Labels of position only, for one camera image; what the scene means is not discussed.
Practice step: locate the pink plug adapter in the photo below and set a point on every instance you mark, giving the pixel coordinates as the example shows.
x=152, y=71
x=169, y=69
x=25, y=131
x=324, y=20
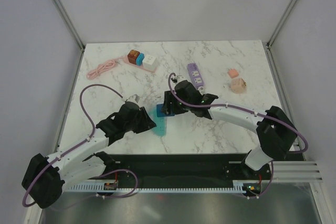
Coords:
x=233, y=73

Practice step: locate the purple power strip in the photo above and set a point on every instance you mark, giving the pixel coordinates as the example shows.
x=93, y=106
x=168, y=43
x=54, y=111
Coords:
x=195, y=76

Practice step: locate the left aluminium frame post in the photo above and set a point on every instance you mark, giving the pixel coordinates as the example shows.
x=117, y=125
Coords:
x=70, y=26

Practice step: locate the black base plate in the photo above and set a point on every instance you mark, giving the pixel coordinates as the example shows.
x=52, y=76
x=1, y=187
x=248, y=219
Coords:
x=181, y=170

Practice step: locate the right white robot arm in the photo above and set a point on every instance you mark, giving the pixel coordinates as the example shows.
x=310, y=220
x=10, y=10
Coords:
x=275, y=132

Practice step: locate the light blue plug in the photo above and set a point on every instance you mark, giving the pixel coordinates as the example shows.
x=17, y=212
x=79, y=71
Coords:
x=139, y=59

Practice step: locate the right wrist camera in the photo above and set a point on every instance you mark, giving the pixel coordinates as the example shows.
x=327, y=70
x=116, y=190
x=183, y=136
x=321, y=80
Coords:
x=177, y=79

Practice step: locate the white cable duct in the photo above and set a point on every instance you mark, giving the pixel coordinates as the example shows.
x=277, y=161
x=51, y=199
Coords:
x=98, y=186

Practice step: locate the brown cube plug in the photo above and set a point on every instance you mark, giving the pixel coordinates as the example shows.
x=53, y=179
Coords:
x=132, y=56

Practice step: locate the right aluminium frame post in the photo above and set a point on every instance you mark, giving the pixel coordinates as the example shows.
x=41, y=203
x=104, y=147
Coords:
x=287, y=12

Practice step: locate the peach cube plug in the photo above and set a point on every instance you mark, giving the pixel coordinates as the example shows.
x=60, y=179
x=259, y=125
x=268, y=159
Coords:
x=238, y=85

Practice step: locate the aluminium frame post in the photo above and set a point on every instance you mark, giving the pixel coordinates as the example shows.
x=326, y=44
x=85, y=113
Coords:
x=287, y=12
x=70, y=26

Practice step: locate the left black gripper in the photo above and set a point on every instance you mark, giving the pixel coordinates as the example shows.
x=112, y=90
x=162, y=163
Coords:
x=146, y=123

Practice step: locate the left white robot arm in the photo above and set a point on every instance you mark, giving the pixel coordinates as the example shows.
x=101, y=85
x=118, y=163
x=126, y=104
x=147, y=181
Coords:
x=47, y=177

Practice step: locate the white cube plug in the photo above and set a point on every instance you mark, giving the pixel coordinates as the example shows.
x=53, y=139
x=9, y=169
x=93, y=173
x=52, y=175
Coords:
x=150, y=63

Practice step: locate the blue cube plug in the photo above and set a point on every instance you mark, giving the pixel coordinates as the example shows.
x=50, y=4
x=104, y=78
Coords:
x=159, y=112

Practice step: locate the aluminium rail bar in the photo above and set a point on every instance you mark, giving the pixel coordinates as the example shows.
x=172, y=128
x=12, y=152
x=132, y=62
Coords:
x=296, y=172

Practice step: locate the teal power strip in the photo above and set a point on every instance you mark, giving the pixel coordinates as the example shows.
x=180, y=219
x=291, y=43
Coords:
x=160, y=129

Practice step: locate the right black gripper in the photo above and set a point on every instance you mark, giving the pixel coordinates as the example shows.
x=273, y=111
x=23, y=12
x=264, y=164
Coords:
x=170, y=96

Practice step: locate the pink power strip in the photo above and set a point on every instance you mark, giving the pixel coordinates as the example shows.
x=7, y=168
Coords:
x=125, y=60

